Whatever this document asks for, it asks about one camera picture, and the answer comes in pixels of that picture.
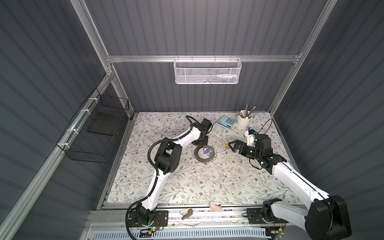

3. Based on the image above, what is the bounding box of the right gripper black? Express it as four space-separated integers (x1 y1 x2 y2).
228 140 261 161

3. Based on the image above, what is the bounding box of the grey beaded keyring coil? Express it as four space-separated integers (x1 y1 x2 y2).
194 145 216 163

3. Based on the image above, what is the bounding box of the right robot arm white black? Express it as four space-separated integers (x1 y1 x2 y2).
227 134 352 240

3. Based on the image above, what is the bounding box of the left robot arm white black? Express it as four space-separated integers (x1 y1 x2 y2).
127 115 213 226

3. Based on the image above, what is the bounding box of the teal calculator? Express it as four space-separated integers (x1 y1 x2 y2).
217 115 237 129

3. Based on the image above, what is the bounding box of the white pen cup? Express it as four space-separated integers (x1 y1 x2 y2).
237 116 252 130

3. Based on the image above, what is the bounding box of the floral table mat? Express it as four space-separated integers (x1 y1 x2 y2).
107 112 300 205

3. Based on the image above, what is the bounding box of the pink tape dispenser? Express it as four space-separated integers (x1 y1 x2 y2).
209 202 223 213

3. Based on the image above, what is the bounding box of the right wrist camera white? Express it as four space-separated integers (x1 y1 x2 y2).
245 129 258 147

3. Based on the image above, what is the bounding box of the white wire wall basket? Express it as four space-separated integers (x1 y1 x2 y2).
173 58 242 85

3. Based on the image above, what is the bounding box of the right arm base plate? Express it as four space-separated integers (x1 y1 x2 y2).
245 208 288 225

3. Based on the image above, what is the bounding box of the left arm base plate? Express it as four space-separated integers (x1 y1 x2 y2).
128 210 169 228

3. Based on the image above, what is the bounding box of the black wire side basket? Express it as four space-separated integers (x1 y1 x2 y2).
57 89 130 164

